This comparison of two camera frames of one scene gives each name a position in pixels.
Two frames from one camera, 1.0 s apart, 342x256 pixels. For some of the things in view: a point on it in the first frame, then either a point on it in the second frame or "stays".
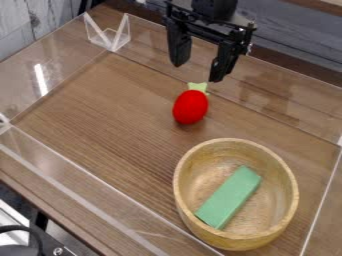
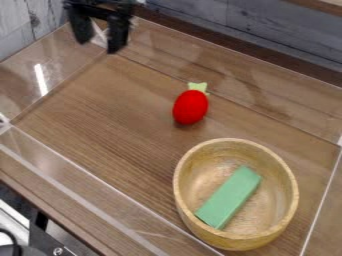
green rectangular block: [226, 200] stays
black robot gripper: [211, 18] to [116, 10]
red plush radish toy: [190, 106] stays
